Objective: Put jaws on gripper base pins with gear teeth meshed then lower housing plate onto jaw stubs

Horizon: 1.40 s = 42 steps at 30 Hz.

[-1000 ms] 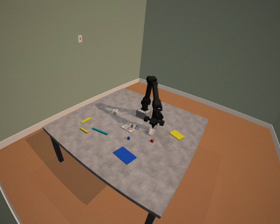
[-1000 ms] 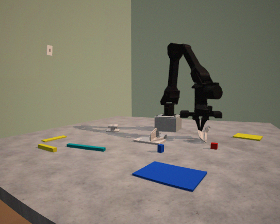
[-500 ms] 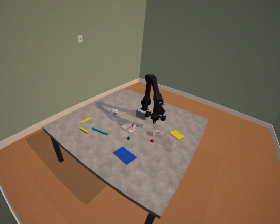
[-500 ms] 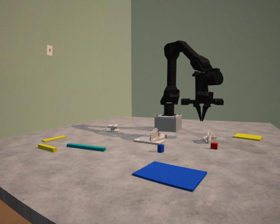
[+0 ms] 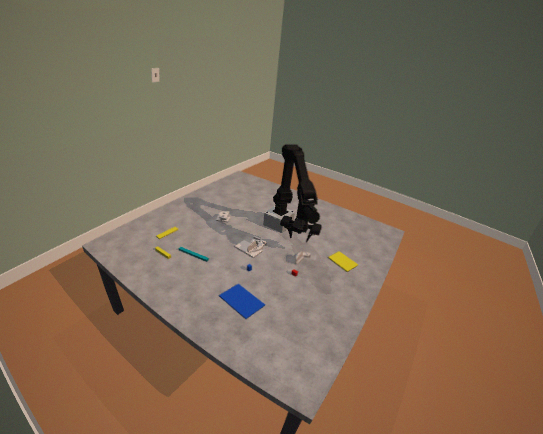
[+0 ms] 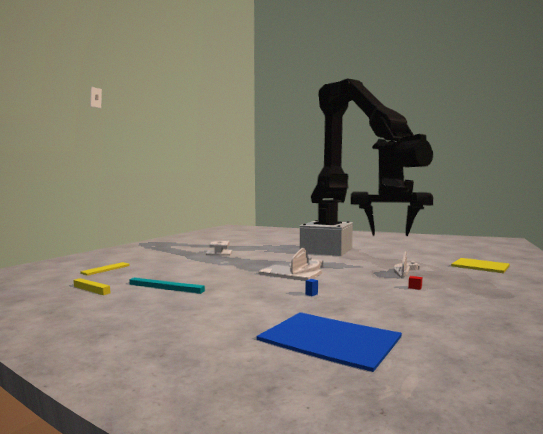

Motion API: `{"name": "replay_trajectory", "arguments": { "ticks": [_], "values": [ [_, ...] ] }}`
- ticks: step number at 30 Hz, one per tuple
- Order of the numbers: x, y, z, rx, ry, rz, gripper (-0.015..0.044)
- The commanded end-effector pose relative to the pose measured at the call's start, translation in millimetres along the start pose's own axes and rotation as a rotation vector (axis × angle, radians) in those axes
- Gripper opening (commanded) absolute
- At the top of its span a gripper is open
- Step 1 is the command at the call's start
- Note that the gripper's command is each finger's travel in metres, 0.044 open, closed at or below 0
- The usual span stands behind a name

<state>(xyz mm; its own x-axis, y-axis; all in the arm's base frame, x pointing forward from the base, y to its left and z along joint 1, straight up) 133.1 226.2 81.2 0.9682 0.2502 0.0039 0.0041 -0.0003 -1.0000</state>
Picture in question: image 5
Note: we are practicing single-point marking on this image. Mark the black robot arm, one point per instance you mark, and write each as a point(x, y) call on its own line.
point(305, 190)

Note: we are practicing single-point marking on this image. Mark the yellow rectangular bar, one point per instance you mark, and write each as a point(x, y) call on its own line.
point(164, 253)

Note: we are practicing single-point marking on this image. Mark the blue flat rectangular plate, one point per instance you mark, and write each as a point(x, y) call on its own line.
point(242, 301)

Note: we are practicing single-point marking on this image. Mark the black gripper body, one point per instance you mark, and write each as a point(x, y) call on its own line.
point(287, 222)

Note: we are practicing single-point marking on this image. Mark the teal rectangular bar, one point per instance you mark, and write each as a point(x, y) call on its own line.
point(196, 255)

